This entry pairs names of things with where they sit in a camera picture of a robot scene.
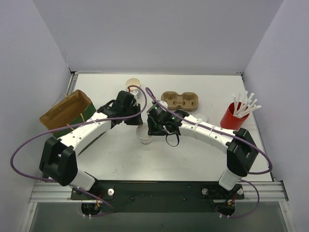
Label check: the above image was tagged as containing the white plastic lid stack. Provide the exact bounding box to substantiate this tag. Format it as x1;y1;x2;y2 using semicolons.
193;112;208;123

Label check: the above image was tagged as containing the white plastic cup lid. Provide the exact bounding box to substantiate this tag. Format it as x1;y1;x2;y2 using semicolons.
136;124;151;140

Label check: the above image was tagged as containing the brown pulp cup carrier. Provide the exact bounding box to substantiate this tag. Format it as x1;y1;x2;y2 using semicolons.
161;91;199;111

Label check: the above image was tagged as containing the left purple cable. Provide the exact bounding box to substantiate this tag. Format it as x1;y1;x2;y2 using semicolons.
10;85;148;181

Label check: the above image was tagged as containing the white wrapped straws bundle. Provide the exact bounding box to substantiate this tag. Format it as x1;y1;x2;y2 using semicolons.
231;91;261;118

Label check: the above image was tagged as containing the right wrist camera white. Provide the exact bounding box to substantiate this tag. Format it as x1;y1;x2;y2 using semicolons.
153;100;168;110

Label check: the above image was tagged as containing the white paper coffee cup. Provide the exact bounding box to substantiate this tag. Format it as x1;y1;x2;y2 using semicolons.
139;135;152;145

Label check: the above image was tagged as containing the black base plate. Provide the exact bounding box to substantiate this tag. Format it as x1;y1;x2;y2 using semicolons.
70;180;244;213

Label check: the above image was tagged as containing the red straw holder cup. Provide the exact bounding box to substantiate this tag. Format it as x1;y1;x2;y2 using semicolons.
220;103;249;130

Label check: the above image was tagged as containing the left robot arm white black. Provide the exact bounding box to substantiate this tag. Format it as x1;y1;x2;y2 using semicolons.
39;90;143;199

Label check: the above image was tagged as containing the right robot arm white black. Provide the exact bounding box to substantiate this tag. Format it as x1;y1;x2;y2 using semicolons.
147;104;258;190

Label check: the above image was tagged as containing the brown green paper bag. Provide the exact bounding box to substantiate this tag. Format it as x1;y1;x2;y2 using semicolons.
39;89;103;153

